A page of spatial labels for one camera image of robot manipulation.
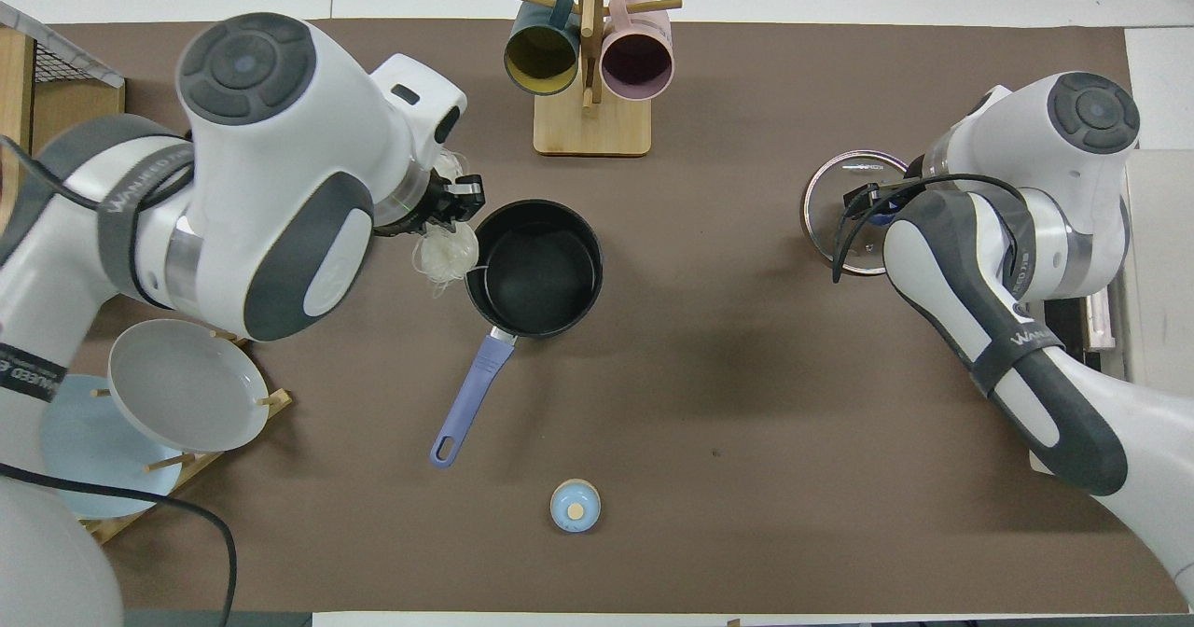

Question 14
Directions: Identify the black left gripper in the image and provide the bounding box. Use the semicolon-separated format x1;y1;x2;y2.
373;170;487;236

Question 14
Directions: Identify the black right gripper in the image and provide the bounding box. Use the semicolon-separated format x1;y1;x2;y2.
844;179;924;225

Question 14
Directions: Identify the clear plastic bag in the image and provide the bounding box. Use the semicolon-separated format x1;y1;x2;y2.
413;146;482;298

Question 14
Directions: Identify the glass lid with blue knob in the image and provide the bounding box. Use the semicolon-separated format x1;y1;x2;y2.
800;149;910;276

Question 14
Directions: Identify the grey plate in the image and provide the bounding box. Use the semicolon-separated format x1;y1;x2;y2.
108;319;271;453

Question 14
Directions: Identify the wooden plate rack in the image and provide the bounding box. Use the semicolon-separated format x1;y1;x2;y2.
89;327;293;544

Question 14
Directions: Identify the light blue plate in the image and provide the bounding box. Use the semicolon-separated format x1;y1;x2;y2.
37;374;185;520

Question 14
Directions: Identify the wooden mug tree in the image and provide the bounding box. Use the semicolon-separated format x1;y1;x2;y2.
501;0;683;158

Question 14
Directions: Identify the teal mug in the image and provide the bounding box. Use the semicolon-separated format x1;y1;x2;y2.
504;0;581;96

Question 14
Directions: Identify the pink mug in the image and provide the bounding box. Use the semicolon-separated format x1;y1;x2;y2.
600;0;674;102

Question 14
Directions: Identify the brown table mat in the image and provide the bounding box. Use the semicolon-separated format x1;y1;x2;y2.
0;19;1186;614

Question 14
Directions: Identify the white toaster oven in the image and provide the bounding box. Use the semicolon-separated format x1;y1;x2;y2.
1029;149;1194;475

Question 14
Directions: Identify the small blue round bell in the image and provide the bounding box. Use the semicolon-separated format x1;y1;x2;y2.
549;479;602;534

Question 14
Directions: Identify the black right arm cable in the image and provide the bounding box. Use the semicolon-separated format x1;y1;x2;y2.
833;173;1027;283

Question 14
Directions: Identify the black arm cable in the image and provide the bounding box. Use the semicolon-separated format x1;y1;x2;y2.
833;173;1027;283
0;464;239;627

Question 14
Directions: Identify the dark pot with purple handle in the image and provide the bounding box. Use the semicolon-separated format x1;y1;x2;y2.
430;200;604;470

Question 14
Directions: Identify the wood and wire shelf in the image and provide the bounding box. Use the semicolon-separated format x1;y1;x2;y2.
0;2;127;157

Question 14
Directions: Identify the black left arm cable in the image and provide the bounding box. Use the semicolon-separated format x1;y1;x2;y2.
0;464;239;627

